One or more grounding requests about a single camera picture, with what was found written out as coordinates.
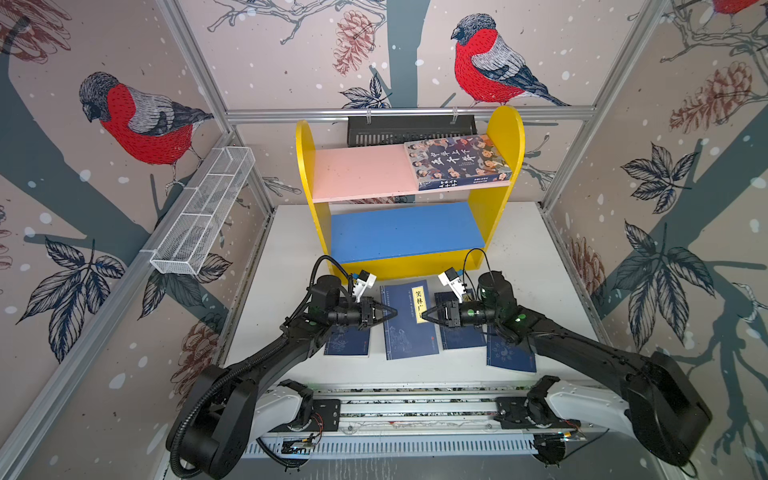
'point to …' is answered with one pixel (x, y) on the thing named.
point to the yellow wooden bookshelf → (375, 221)
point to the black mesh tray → (396, 130)
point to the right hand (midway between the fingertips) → (422, 321)
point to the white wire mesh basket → (191, 236)
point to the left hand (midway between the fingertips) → (394, 318)
